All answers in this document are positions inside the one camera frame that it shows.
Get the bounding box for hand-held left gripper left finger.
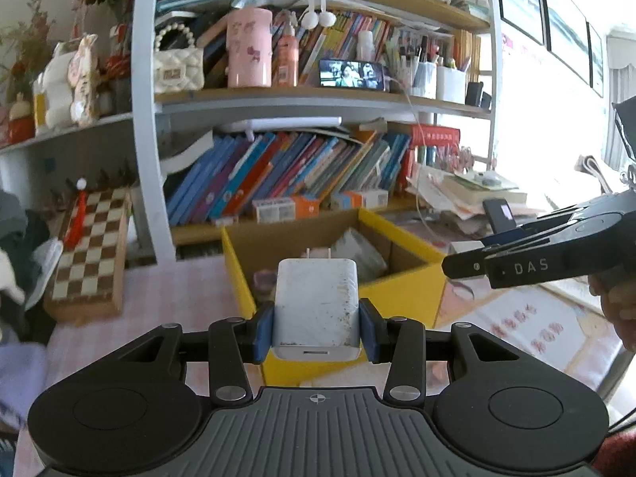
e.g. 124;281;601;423
115;302;276;405

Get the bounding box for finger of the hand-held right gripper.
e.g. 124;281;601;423
440;227;598;289
480;207;578;248

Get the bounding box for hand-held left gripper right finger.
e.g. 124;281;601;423
358;299;518;403

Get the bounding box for yellow cardboard box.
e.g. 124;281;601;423
221;207;448;387

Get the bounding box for white charger plug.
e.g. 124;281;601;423
270;248;363;363

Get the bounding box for pink cylindrical container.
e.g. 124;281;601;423
227;7;273;88

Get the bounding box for person's right hand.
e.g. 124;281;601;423
588;269;636;355

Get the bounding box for black card holder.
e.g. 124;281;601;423
483;198;520;233

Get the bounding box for small pink item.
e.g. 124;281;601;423
253;269;278;303

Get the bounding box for pile of papers and books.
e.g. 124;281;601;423
406;166;545;249

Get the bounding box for white plastic packet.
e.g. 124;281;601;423
329;227;389;285

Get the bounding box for orange and white carton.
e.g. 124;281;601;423
330;190;389;211
252;196;320;223

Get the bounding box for red book box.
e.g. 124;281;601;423
410;126;461;149

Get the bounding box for row of colourful children's books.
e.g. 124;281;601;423
166;129;413;226

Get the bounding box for white pen holder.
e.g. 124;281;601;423
436;66;467;104
410;61;438;99

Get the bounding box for wooden chessboard box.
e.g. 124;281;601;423
44;186;132;325

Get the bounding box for smartphone with lit screen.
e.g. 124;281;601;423
318;58;390;91

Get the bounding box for pile of dark clothes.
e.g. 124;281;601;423
0;189;63;346

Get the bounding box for white metal bookshelf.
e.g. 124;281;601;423
0;0;502;264

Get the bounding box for pink spray bottle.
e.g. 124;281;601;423
275;10;299;87

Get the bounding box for white cat figurine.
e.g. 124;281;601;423
34;34;100;129

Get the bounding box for dried flower bouquet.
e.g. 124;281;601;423
0;0;58;105

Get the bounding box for white charging cable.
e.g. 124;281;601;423
388;77;435;232

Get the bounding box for framed wall pictures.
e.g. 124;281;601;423
494;0;606;97

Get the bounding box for white quilted pearl-handle purse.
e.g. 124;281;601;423
153;25;205;93

